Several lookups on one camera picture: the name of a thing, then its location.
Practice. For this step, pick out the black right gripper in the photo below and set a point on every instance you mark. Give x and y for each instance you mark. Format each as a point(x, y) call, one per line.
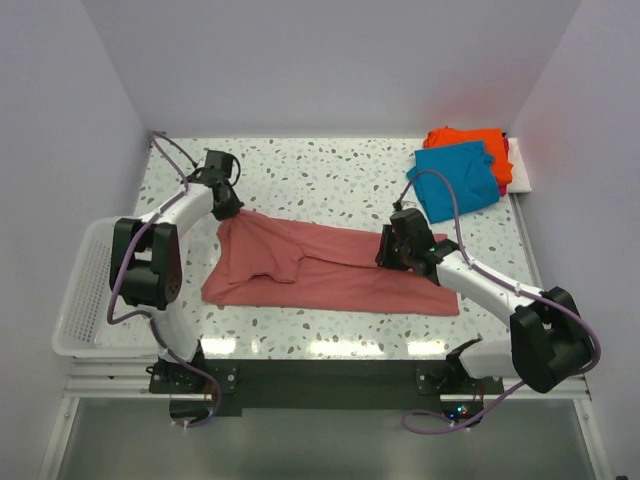
point(383, 257)

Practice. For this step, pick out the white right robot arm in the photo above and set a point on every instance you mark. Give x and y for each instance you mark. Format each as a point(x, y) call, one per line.
point(458, 271)

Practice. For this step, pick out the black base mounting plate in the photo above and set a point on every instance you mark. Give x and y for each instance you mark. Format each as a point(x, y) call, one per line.
point(229, 388)

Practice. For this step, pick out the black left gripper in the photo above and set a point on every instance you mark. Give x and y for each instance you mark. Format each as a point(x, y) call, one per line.
point(234, 207)

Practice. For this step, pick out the folded white t shirt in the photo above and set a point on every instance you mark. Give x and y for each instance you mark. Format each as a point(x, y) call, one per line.
point(520, 183)

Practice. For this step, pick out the folded magenta t shirt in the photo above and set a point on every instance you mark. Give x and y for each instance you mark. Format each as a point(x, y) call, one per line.
point(504, 175)

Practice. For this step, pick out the salmon pink t shirt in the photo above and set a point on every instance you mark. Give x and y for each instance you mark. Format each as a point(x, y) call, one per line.
point(269, 262)

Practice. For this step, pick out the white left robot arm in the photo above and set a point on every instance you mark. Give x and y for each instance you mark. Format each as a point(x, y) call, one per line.
point(146, 269)

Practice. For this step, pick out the aluminium table frame rail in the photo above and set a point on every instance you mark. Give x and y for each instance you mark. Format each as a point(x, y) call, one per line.
point(549, 340)

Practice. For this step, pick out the blue t shirt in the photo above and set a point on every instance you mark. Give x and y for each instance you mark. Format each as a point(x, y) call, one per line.
point(467, 168)

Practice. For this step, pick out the white plastic basket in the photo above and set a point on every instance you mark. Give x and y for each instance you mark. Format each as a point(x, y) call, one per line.
point(82, 330)

